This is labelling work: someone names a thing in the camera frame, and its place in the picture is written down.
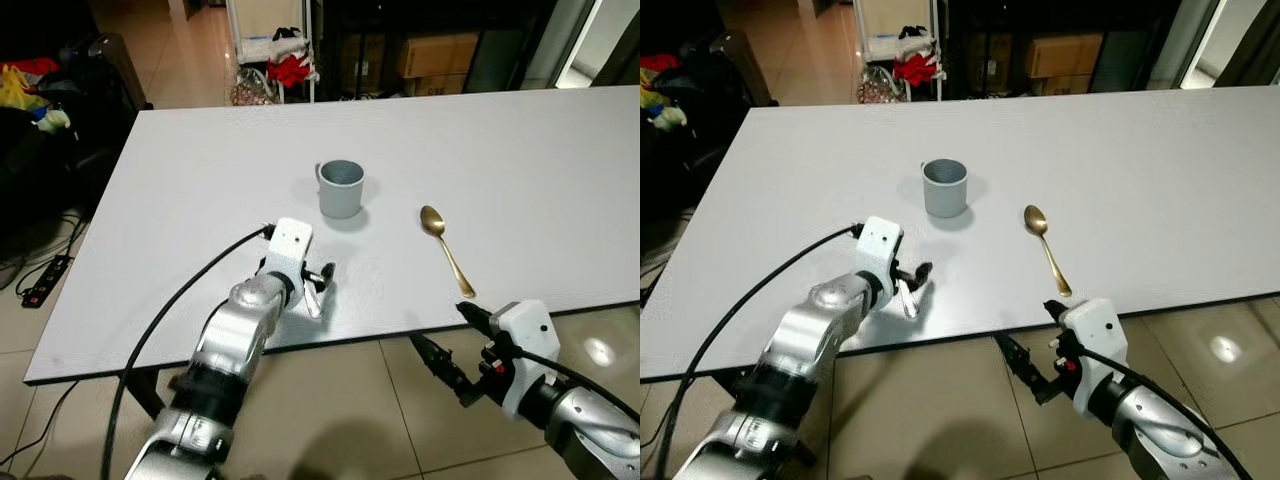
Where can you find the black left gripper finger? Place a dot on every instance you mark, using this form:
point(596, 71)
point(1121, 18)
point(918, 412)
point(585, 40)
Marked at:
point(908, 301)
point(921, 270)
point(313, 302)
point(326, 270)

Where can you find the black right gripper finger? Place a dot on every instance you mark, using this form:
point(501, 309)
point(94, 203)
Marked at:
point(1058, 312)
point(445, 368)
point(1025, 366)
point(478, 319)

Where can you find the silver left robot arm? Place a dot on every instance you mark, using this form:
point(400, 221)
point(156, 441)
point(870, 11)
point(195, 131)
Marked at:
point(820, 320)
point(230, 330)

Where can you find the grey cup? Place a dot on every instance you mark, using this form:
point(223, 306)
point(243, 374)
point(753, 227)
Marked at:
point(945, 190)
point(340, 190)

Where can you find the gold metal spoon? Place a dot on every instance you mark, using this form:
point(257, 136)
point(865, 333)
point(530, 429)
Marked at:
point(1035, 219)
point(432, 220)

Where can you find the black table leg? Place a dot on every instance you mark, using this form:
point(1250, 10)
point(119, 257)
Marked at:
point(145, 392)

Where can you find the red cloth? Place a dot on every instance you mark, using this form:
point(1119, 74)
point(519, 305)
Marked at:
point(915, 69)
point(290, 70)

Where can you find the white metal rack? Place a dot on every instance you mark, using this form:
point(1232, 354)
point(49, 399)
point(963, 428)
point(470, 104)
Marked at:
point(860, 50)
point(232, 50)

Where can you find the brown cardboard box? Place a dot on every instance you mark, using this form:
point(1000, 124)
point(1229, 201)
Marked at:
point(1063, 55)
point(438, 55)

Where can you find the black chair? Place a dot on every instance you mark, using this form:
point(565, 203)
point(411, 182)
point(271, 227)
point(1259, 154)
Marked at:
point(720, 95)
point(95, 100)

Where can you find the black power strip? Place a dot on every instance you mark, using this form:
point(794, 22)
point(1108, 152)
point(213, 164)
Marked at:
point(45, 282)

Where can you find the yellow toy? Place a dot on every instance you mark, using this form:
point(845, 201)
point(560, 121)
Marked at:
point(15, 90)
point(650, 98)

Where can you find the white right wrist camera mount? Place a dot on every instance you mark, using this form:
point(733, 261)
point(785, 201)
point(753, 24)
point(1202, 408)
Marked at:
point(525, 330)
point(1095, 325)

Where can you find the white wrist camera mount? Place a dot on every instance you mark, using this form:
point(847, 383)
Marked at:
point(1095, 325)
point(880, 240)
point(525, 330)
point(290, 242)

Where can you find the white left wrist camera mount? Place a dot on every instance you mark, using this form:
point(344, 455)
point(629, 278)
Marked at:
point(290, 242)
point(880, 240)

